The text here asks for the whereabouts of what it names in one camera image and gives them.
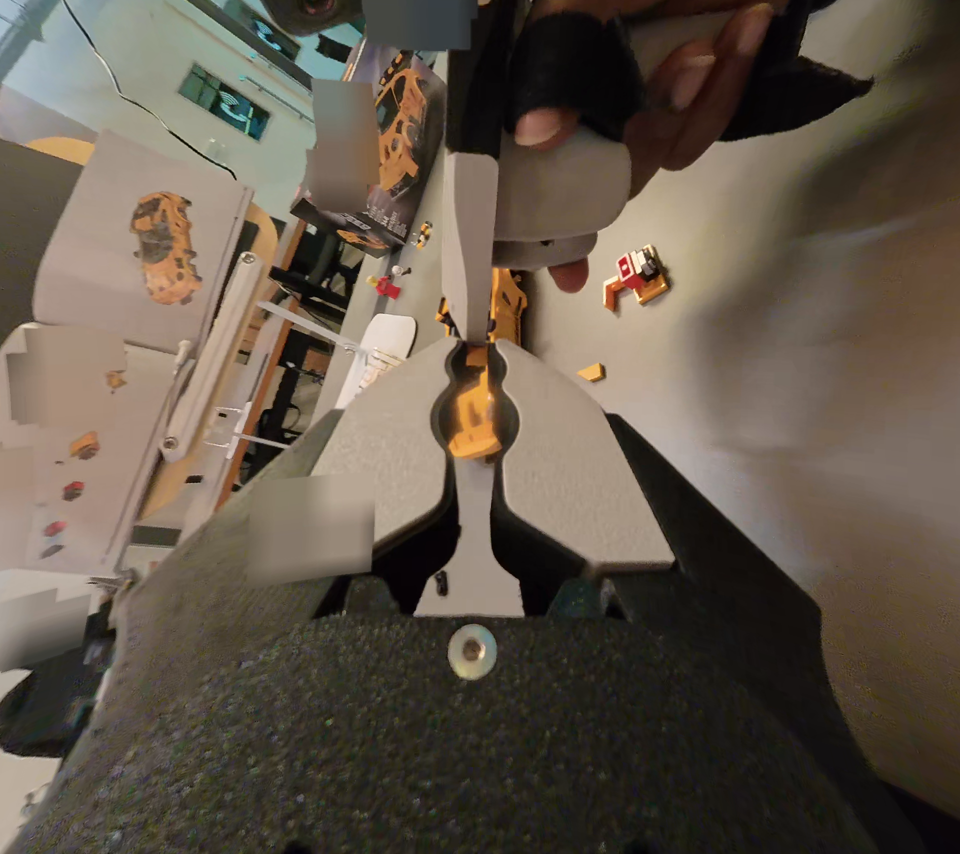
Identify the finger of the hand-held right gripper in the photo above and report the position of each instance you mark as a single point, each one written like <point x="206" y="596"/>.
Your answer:
<point x="469" y="231"/>

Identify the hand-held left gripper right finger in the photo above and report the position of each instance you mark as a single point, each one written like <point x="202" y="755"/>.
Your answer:
<point x="585" y="479"/>

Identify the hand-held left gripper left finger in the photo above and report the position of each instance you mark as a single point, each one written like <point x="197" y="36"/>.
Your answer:
<point x="390" y="434"/>

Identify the orange lego wedge tile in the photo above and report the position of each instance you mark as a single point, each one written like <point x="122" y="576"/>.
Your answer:
<point x="592" y="372"/>

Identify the orange plate with red brick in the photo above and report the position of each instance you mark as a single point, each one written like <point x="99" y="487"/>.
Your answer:
<point x="645" y="269"/>

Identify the clear bag of lego pieces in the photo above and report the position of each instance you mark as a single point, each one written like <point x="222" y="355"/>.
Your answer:
<point x="424" y="234"/>

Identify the yellow lego car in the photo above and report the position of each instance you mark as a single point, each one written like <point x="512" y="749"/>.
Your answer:
<point x="476" y="419"/>

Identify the lego minifigure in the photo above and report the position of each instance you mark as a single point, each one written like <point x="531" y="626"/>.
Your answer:
<point x="386" y="284"/>

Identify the lego instruction booklet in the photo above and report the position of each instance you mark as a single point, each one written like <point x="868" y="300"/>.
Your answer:
<point x="90" y="194"/>

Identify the black cardboard box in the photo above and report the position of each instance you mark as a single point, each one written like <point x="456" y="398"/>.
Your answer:
<point x="397" y="119"/>

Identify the white printed sheet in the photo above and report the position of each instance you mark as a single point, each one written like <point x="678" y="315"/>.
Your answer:
<point x="382" y="344"/>

